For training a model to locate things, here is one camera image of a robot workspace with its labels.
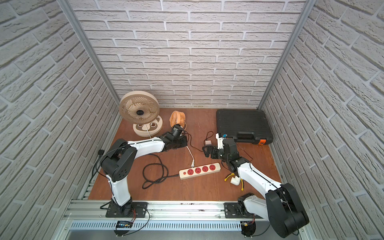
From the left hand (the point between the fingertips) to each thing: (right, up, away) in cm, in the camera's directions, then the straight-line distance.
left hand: (184, 137), depth 97 cm
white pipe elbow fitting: (+30, -23, -15) cm, 41 cm away
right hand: (+16, -6, -11) cm, 20 cm away
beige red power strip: (+10, -18, -12) cm, 24 cm away
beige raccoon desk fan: (-25, +18, -10) cm, 32 cm away
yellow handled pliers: (+27, -16, -24) cm, 40 cm away
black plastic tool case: (+45, +8, +5) cm, 46 cm away
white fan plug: (+6, -16, -9) cm, 19 cm away
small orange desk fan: (-5, +13, 0) cm, 14 cm away
